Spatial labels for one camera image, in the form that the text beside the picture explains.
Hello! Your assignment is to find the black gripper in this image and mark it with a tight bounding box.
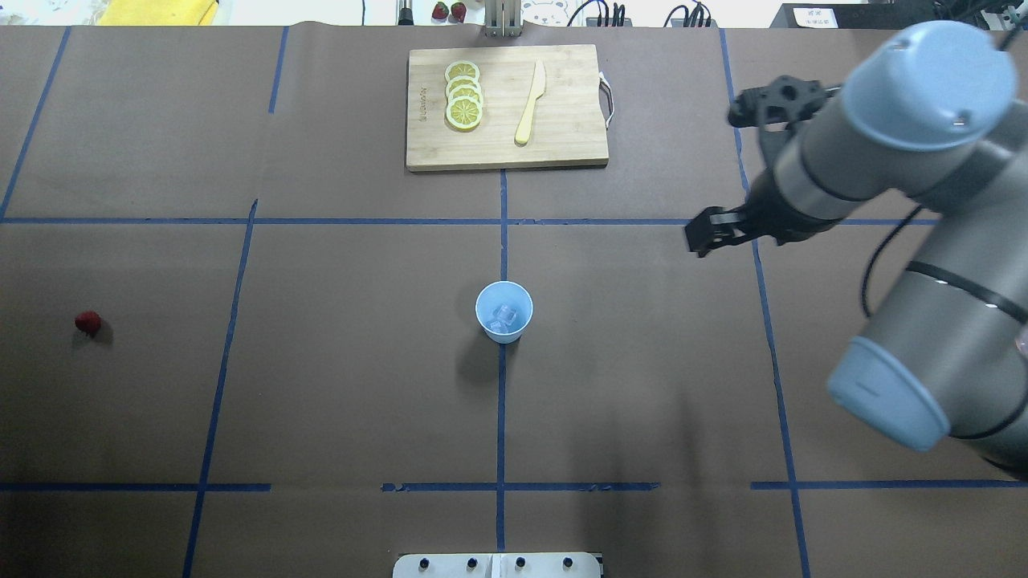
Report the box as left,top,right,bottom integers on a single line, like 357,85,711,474
684,168,842,258

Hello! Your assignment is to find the clear ice cube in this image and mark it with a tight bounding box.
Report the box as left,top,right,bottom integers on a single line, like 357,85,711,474
486,303,519,334

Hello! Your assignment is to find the red strawberry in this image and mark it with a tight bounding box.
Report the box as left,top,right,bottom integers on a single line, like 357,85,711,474
74,311,103,337

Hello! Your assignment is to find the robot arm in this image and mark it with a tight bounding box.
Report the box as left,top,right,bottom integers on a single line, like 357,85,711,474
683,21,1027,482

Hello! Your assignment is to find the light blue plastic cup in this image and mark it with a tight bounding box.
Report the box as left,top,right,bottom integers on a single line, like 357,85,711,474
475,281,535,344

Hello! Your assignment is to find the yellow wooden knife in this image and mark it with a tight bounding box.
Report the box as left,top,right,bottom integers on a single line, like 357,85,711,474
514,59,547,147

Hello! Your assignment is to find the bamboo cutting board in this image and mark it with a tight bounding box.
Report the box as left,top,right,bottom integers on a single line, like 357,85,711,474
406,44,610,172

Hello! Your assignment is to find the white label black box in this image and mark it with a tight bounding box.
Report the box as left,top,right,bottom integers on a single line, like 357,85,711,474
769,1,940,31

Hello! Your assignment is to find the lemon slice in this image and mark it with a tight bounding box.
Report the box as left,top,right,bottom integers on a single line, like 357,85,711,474
447,84,483,108
447,75,482,99
445,101,484,132
444,61,481,82

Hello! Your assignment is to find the pink bowl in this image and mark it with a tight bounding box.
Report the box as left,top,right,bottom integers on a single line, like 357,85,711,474
1014,325,1028,359

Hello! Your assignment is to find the spare strawberry right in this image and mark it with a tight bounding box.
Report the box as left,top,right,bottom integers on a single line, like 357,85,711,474
449,2,467,23

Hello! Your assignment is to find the yellow cloth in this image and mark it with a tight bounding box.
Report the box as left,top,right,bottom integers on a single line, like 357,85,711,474
98,1,220,26

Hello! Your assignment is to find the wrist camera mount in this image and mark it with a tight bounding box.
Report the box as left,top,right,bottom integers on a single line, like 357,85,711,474
727,75,843,168

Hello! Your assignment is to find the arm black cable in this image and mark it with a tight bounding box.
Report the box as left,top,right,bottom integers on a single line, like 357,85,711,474
861,205,924,318

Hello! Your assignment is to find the aluminium frame post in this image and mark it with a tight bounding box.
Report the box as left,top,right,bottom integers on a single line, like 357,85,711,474
482,0,524,38

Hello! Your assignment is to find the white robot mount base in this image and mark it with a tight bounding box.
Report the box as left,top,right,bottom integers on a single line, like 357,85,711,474
392,552,605,577

